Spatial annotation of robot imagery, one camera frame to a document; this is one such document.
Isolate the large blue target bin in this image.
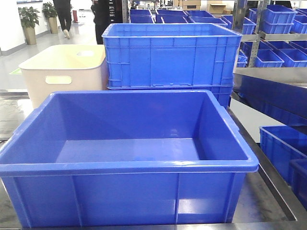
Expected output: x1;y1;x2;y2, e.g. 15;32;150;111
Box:
0;90;260;228

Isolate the tall blue crate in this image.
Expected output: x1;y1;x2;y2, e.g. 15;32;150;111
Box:
102;23;242;107

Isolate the beige plastic box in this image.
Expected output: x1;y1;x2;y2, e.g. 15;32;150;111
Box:
19;45;108;108

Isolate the steel shelf rack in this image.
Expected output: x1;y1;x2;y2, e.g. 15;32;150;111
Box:
239;0;307;73

